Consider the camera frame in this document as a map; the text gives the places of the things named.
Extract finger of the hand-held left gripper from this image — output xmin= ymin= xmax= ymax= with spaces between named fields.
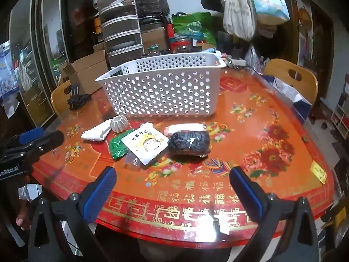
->
xmin=26 ymin=130 xmax=65 ymax=155
xmin=17 ymin=127 xmax=46 ymax=146

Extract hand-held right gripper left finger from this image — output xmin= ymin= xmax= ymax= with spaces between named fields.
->
xmin=27 ymin=166 xmax=118 ymax=262

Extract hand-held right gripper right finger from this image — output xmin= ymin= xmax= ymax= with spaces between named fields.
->
xmin=229 ymin=166 xmax=319 ymax=262

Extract clear plastic packet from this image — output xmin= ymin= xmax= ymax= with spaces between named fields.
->
xmin=124 ymin=153 xmax=145 ymax=168

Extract white soft packet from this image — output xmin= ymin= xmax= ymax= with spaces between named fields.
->
xmin=81 ymin=119 xmax=113 ymax=142

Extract green snack packet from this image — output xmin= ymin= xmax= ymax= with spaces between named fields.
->
xmin=109 ymin=129 xmax=134 ymax=160

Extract white cartoon print packet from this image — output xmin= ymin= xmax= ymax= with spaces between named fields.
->
xmin=121 ymin=122 xmax=169 ymax=166

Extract white ribbed pumpkin-shaped ball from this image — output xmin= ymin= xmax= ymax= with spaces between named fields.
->
xmin=110 ymin=116 xmax=128 ymax=133

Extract black bundle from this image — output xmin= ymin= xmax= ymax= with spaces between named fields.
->
xmin=167 ymin=130 xmax=211 ymax=157

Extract white and red packet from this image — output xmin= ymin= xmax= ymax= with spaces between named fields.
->
xmin=165 ymin=123 xmax=206 ymax=135

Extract white perforated plastic basket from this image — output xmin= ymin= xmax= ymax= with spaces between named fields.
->
xmin=95 ymin=53 xmax=227 ymax=117

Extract person's left hand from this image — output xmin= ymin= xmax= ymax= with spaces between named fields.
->
xmin=15 ymin=194 xmax=32 ymax=231

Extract wooden chair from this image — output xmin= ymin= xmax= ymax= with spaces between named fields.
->
xmin=263 ymin=59 xmax=318 ymax=105
xmin=50 ymin=79 xmax=73 ymax=118

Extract black phone stand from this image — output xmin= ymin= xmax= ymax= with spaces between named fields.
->
xmin=67 ymin=83 xmax=92 ymax=111

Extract red floral printed tablecloth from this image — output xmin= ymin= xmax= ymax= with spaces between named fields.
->
xmin=31 ymin=67 xmax=336 ymax=249

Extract dark framed glass door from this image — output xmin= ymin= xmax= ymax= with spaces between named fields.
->
xmin=8 ymin=0 xmax=71 ymax=127

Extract yellow sticker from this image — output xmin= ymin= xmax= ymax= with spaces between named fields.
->
xmin=310 ymin=160 xmax=327 ymax=184

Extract open cardboard box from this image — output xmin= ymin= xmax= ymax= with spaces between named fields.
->
xmin=63 ymin=50 xmax=109 ymax=95

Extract white and blue paper bag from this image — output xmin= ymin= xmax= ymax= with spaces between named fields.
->
xmin=262 ymin=74 xmax=313 ymax=124

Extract cluttered storage shelf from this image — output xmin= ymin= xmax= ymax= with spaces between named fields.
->
xmin=330 ymin=74 xmax=349 ymax=140

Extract white power strip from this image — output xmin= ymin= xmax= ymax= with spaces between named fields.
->
xmin=225 ymin=57 xmax=246 ymax=67

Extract clear hanging plastic bag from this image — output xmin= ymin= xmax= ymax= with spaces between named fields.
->
xmin=245 ymin=45 xmax=263 ymax=73

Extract stacked grey storage drawers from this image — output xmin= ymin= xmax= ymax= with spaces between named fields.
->
xmin=94 ymin=0 xmax=144 ymax=69

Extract brown cardboard box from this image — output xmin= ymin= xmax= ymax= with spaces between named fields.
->
xmin=142 ymin=29 xmax=168 ymax=52

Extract green shopping bag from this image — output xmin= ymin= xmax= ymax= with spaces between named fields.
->
xmin=172 ymin=12 xmax=217 ymax=51

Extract black plastic wrapped stack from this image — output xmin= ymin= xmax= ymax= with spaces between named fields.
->
xmin=133 ymin=0 xmax=171 ymax=25

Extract beige canvas tote bag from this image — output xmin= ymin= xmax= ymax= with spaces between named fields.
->
xmin=223 ymin=0 xmax=257 ymax=41

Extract blue printed tote bag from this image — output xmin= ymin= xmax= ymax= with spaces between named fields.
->
xmin=247 ymin=0 xmax=290 ymax=24

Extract wall poster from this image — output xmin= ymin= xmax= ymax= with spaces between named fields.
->
xmin=296 ymin=0 xmax=314 ymax=66

